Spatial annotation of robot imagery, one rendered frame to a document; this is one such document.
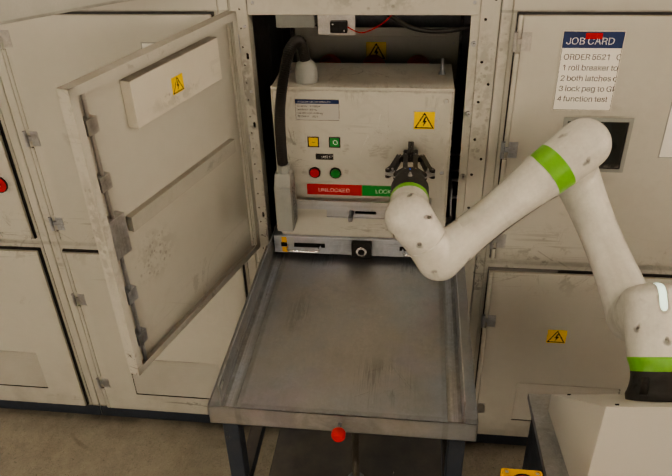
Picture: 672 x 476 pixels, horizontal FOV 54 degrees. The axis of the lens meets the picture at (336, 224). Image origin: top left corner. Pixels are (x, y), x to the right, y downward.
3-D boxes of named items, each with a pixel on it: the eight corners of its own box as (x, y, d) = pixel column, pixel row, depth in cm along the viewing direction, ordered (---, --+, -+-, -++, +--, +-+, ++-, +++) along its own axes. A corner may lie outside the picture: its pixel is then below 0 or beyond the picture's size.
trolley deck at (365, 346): (476, 441, 149) (478, 423, 146) (210, 422, 156) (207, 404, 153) (462, 268, 207) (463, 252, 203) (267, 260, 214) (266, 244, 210)
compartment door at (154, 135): (118, 369, 165) (41, 86, 127) (244, 241, 215) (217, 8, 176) (140, 376, 163) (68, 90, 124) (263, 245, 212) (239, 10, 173)
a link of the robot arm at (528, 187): (519, 151, 157) (543, 161, 147) (542, 188, 161) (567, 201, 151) (399, 246, 157) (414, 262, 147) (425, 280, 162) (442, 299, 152)
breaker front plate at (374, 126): (443, 246, 196) (453, 93, 171) (283, 239, 202) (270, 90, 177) (442, 243, 197) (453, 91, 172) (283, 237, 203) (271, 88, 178)
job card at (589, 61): (610, 111, 173) (627, 31, 162) (551, 110, 174) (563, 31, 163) (610, 110, 173) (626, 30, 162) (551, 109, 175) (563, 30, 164)
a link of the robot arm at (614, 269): (662, 334, 165) (581, 142, 177) (685, 333, 149) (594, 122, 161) (611, 350, 166) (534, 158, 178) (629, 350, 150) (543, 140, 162)
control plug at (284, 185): (293, 232, 188) (290, 177, 178) (277, 231, 188) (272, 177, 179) (298, 218, 194) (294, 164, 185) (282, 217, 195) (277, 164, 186)
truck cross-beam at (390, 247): (451, 259, 198) (452, 242, 195) (275, 252, 204) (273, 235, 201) (451, 250, 202) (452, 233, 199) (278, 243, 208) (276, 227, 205)
